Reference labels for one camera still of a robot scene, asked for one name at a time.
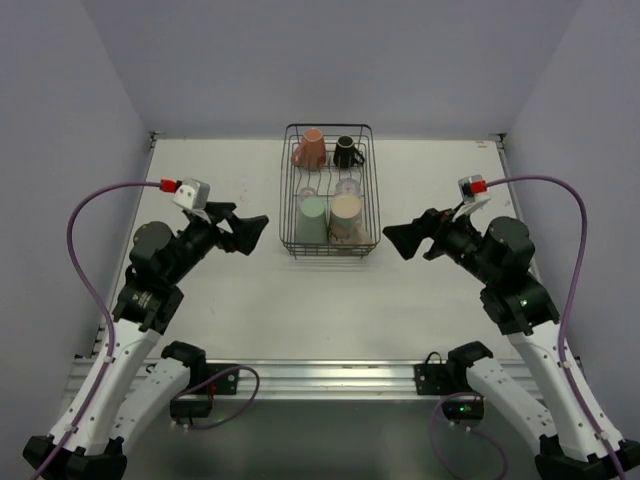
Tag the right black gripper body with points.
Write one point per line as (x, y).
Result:
(432, 235)

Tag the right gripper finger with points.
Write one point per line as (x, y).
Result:
(406, 238)
(435, 217)

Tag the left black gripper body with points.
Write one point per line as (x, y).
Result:
(223, 226)

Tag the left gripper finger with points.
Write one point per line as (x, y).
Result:
(247, 232)
(216, 212)

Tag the cream floral mug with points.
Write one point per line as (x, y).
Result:
(345, 221)

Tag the green plastic cup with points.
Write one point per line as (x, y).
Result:
(311, 222)

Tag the large clear faceted glass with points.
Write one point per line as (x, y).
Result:
(348, 186)

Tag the black wire dish rack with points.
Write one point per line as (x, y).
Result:
(324, 181)

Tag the pink mug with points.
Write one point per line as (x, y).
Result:
(311, 152)

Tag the black mug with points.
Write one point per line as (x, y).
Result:
(346, 154)

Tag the small clear glass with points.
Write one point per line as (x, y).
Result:
(306, 192)

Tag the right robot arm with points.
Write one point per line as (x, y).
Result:
(569, 435)

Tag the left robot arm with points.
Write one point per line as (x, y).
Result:
(108, 414)

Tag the right black controller box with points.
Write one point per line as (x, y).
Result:
(462, 410)

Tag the black controller box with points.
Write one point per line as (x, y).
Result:
(462, 410)
(190, 409)

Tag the left black controller box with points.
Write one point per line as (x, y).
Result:
(190, 409)

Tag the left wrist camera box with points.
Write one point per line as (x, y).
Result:
(191, 194)

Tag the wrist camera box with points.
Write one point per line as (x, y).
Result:
(474, 191)
(191, 194)

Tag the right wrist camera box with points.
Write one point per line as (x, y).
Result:
(474, 191)

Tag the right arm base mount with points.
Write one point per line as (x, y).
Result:
(432, 377)

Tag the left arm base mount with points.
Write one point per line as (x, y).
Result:
(226, 383)

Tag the aluminium rail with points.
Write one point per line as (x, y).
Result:
(317, 380)

